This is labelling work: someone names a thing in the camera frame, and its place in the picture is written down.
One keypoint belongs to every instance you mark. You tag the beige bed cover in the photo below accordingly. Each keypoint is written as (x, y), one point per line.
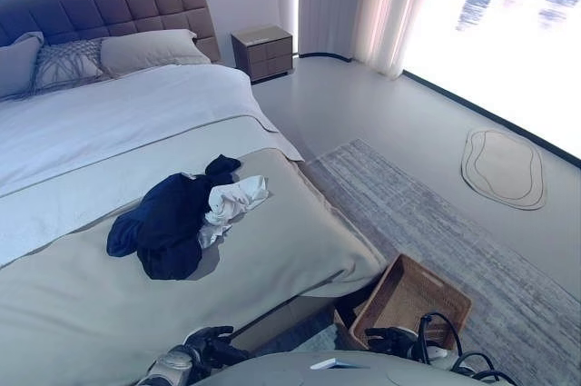
(91, 304)

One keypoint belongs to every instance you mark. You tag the black garment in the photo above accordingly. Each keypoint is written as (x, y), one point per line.
(168, 222)

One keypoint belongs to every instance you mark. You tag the white duvet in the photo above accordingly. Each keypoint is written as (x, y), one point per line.
(113, 109)

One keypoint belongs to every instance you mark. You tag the brown wooden nightstand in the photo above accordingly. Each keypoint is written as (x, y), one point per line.
(263, 52)

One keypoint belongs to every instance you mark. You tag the grey striped area rug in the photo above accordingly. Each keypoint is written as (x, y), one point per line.
(454, 231)

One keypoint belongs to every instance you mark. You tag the white garment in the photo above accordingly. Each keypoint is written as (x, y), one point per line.
(231, 202)

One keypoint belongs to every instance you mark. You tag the tan bed frame base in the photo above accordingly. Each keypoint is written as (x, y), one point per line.
(290, 318)

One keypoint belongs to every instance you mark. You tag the beige oval floor mat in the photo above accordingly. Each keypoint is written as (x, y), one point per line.
(504, 168)

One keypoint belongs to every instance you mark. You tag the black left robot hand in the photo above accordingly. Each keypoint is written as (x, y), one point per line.
(213, 347)

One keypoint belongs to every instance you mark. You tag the grey patterned cushion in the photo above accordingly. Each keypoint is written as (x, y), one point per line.
(68, 63)

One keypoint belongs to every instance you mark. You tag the grey robot torso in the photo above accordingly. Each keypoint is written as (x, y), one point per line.
(281, 370)

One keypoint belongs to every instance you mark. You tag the plain beige pillow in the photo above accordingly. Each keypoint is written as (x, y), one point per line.
(16, 63)
(145, 52)

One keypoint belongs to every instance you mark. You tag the cream sheer curtain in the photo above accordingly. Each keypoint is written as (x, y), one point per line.
(363, 4)

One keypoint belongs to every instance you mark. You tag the bright cityscape window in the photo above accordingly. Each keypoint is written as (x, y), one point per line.
(513, 41)

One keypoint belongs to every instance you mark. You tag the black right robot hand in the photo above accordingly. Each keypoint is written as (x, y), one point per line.
(395, 338)

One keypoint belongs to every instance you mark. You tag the brown tufted headboard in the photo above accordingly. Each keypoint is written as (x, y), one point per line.
(136, 6)

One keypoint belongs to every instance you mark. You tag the brown wicker basket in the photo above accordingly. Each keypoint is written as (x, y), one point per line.
(408, 295)

